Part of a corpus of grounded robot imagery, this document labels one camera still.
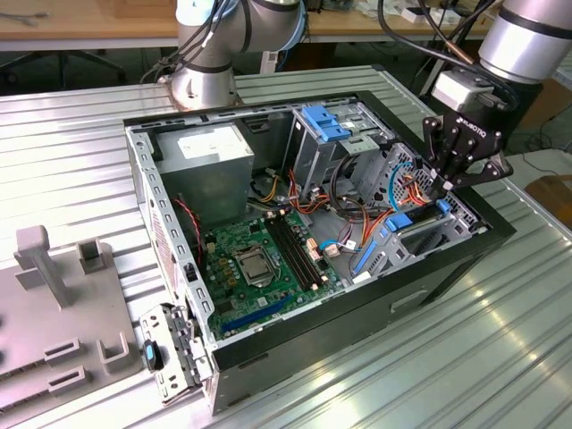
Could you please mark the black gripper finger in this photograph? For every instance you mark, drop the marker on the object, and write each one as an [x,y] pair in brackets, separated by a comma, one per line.
[438,143]
[491,172]

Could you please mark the silver disk bay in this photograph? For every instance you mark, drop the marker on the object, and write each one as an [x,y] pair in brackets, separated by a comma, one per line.
[389,250]

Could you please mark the brown cardboard box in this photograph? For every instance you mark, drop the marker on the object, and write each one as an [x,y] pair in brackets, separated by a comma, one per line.
[552,196]

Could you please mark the blue drive latch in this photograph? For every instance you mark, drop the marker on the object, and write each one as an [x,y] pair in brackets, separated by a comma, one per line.
[335,133]
[317,116]

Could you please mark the silver drive cage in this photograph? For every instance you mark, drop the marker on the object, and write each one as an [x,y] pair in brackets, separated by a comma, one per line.
[313,156]

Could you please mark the blue bay guide strip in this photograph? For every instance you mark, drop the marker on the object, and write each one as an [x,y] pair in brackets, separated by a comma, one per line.
[364,261]

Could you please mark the black RAM slot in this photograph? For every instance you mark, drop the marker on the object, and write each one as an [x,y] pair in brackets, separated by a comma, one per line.
[301,248]
[288,254]

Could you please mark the white power adapter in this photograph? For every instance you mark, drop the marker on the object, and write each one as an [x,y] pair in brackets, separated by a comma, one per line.
[268,62]

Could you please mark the black open PC case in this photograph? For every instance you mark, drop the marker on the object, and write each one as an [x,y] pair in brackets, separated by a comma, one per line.
[357,330]

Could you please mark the silver CPU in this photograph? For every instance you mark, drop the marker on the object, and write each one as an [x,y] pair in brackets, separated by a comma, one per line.
[254,268]

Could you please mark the CPU socket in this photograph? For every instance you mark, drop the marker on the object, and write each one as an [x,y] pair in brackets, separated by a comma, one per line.
[259,284]

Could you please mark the silver power supply unit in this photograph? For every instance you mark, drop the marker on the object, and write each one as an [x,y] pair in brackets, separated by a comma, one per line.
[205,187]

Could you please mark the green motherboard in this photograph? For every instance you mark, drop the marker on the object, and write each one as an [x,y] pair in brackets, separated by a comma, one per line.
[250,304]

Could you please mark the blue expansion slot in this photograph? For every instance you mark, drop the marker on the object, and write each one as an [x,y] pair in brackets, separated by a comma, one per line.
[254,315]

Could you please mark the black case fan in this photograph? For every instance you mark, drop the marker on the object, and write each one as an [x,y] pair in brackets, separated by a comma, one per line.
[187,228]

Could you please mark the black chair base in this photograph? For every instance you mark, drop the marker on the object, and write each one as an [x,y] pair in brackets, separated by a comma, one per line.
[105,62]

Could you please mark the wooden desk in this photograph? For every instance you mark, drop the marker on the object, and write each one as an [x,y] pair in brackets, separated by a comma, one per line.
[89,22]

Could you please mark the grey parts rack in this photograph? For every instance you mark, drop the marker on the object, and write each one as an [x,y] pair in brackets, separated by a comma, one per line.
[44,313]

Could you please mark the brown square base plate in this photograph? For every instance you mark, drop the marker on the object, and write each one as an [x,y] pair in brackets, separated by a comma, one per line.
[170,96]

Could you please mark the silver hinged card bracket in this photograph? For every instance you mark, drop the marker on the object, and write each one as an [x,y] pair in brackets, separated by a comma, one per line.
[156,326]

